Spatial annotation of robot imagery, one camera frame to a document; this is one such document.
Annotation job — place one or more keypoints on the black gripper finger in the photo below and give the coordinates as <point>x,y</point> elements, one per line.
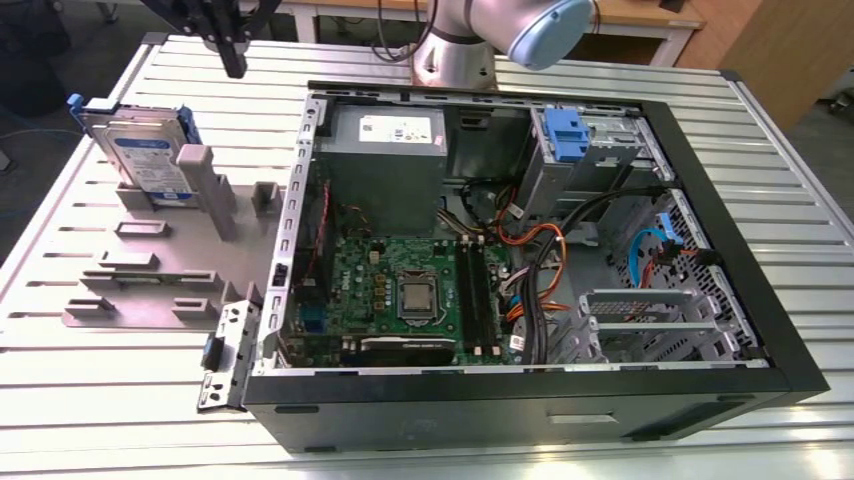
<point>242,55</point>
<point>214,20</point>

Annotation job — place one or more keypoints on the hard disk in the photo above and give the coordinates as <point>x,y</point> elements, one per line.
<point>143,155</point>

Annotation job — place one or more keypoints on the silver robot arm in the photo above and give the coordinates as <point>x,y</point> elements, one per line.
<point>454,55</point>

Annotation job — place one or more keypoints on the silver disk bay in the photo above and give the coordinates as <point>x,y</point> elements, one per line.
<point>654,326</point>

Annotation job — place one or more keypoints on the silver power supply unit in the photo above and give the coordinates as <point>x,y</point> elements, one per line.
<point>381,190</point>

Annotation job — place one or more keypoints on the grey parts rack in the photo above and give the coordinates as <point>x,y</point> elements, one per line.
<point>180,255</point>

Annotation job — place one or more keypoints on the green motherboard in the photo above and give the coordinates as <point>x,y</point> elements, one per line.
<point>401,255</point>

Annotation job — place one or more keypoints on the green RAM stick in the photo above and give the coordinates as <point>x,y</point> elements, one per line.
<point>143,281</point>

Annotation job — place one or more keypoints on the CPU socket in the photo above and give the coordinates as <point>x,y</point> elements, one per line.
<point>418,274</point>

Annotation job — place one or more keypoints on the blue plastic drive latch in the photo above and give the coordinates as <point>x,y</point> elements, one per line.
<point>567,135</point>

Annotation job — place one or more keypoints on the silver CPU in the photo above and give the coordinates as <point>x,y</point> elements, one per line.
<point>418,299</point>

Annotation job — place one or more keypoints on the silver optical drive cage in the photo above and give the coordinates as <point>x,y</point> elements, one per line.
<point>581,180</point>

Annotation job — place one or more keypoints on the black RAM slot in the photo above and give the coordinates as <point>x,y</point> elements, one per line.
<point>487,295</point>
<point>469,295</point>

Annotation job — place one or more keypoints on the wooden workbench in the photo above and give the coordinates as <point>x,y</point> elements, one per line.
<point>647,15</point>

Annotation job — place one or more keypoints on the black graphics card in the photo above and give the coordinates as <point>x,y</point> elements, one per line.
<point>401,350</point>

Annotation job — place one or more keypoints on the black open PC case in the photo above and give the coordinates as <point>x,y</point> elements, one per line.
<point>467,415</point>

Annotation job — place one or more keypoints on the brown wooden cabinet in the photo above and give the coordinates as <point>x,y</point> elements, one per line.
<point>788,50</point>

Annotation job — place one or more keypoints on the silver card retention bracket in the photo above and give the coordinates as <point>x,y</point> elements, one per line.
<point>237,325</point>

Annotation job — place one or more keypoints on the blue bracket latch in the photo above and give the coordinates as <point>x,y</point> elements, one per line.
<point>214,352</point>

